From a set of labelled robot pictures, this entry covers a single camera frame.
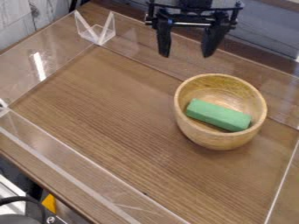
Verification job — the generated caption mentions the black cable loop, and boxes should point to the black cable loop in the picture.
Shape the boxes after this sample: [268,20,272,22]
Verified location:
[0,195,44,224]

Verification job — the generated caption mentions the green rectangular block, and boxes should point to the green rectangular block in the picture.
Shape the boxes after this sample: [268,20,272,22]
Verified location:
[185,99,250,132]

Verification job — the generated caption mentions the yellow sticker on base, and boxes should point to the yellow sticker on base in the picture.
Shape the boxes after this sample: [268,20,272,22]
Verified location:
[41,194,57,214]

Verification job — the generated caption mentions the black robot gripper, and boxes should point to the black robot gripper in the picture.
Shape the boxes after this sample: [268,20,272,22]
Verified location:
[144,0,244,58]

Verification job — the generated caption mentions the clear acrylic front wall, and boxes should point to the clear acrylic front wall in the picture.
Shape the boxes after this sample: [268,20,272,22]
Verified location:
[0,108,189,224]

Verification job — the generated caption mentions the light brown wooden bowl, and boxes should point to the light brown wooden bowl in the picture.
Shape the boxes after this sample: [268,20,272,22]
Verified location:
[173,73,266,151]

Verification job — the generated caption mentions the clear acrylic corner bracket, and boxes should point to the clear acrylic corner bracket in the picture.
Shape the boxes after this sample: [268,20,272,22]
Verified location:
[73,11,116,46]

